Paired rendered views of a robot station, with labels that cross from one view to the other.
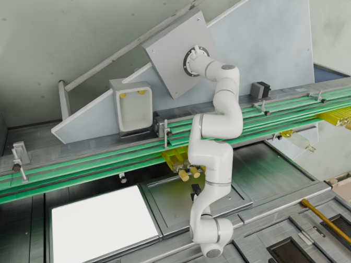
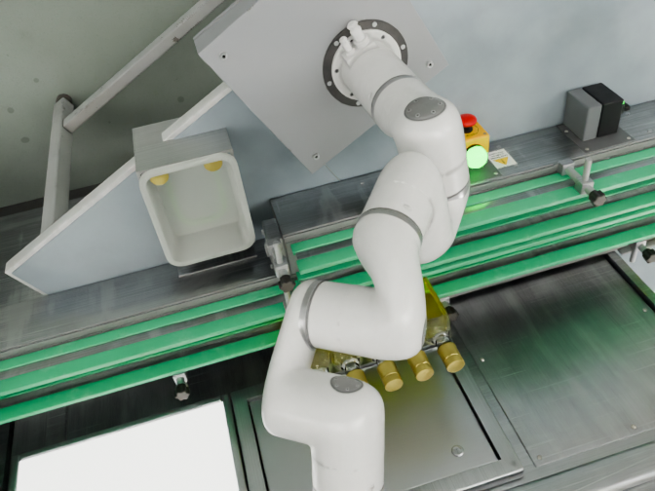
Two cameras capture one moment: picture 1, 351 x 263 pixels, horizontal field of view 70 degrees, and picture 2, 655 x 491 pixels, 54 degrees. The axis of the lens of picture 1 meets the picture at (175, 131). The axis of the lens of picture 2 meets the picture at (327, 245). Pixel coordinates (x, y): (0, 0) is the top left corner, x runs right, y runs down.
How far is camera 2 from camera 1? 39 cm
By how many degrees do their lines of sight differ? 16
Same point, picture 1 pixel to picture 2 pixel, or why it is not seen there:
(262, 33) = not seen: outside the picture
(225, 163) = (352, 451)
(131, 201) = (201, 447)
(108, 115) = (139, 222)
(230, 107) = (381, 278)
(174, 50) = (288, 45)
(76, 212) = (70, 472)
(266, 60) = (612, 19)
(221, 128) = (359, 336)
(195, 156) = (274, 424)
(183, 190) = not seen: hidden behind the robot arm
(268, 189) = (586, 422)
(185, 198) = not seen: hidden behind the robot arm
